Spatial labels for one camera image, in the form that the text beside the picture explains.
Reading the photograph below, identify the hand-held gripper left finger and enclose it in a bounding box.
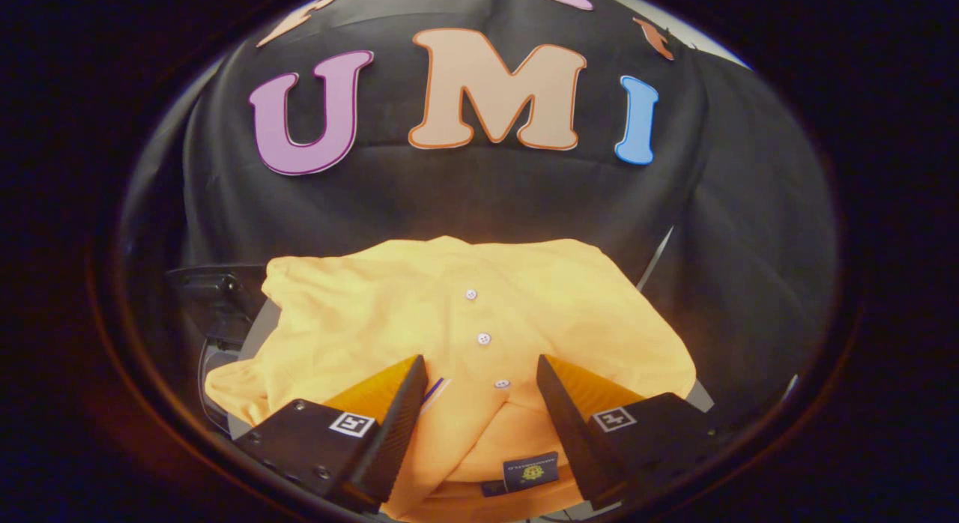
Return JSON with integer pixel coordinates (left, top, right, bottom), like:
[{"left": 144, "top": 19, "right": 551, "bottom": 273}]
[{"left": 234, "top": 354, "right": 429, "bottom": 513}]

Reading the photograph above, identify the orange polo shirt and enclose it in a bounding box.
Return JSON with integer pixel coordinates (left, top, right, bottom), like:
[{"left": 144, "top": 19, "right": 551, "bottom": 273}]
[{"left": 204, "top": 236, "right": 698, "bottom": 522}]

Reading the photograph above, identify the black backdrop cloth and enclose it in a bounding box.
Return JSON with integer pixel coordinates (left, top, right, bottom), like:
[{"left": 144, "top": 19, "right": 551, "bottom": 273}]
[{"left": 120, "top": 0, "right": 838, "bottom": 434}]

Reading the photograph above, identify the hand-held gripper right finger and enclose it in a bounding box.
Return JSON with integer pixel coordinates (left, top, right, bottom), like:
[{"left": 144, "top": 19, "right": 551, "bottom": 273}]
[{"left": 536, "top": 354, "right": 739, "bottom": 510}]

